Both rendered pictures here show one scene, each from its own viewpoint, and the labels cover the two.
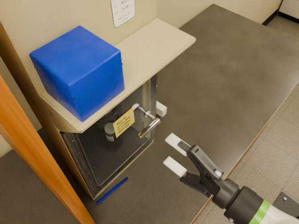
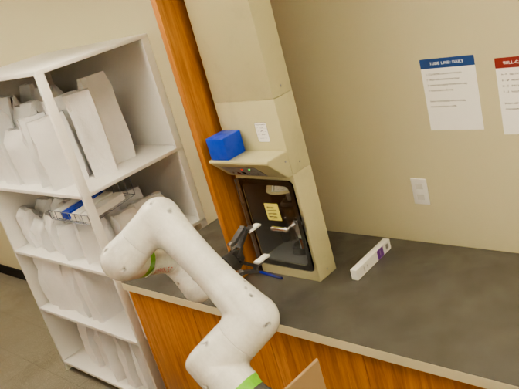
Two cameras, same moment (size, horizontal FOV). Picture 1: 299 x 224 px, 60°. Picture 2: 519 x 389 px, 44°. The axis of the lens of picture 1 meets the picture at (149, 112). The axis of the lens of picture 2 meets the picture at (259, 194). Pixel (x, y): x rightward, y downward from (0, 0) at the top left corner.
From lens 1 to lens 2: 241 cm
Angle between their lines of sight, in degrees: 77
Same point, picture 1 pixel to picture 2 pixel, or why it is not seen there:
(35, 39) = (226, 127)
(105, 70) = (217, 143)
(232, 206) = not seen: hidden behind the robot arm
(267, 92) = (418, 343)
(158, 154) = (307, 287)
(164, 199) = not seen: hidden behind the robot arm
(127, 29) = (266, 146)
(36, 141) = (201, 155)
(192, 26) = not seen: outside the picture
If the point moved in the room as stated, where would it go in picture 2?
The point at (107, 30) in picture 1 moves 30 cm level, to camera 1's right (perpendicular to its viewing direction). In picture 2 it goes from (255, 140) to (255, 164)
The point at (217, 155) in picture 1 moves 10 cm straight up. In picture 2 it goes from (311, 318) to (305, 295)
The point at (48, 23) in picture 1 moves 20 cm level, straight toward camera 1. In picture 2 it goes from (230, 123) to (184, 140)
